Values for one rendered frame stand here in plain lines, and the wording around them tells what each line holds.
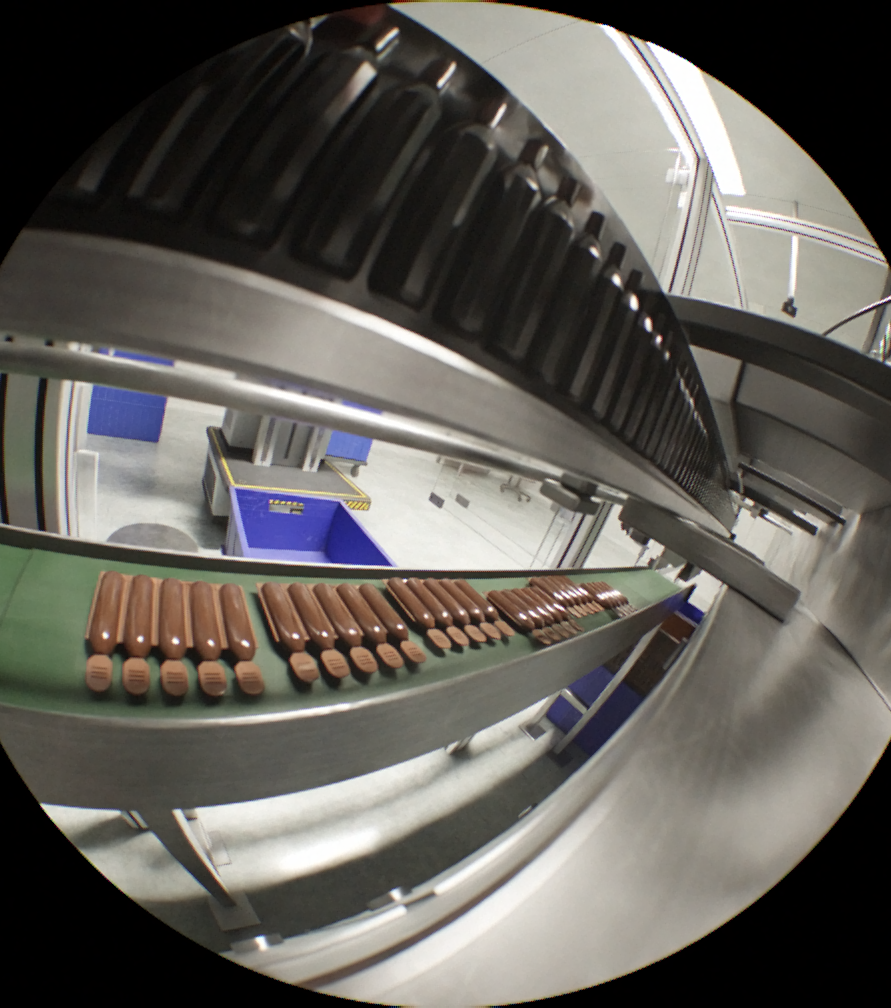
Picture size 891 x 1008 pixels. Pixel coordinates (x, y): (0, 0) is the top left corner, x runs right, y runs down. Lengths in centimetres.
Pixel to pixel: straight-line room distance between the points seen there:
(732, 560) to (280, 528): 118
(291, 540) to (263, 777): 111
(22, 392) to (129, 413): 256
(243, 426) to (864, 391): 189
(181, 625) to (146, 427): 268
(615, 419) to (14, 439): 39
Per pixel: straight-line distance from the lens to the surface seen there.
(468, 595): 37
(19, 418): 33
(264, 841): 89
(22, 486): 34
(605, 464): 15
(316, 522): 127
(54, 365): 16
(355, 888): 89
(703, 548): 31
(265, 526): 123
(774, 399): 45
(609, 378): 17
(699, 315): 26
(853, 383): 25
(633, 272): 19
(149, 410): 283
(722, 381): 43
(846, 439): 45
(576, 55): 215
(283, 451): 182
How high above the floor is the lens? 86
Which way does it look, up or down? 15 degrees down
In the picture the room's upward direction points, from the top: 22 degrees clockwise
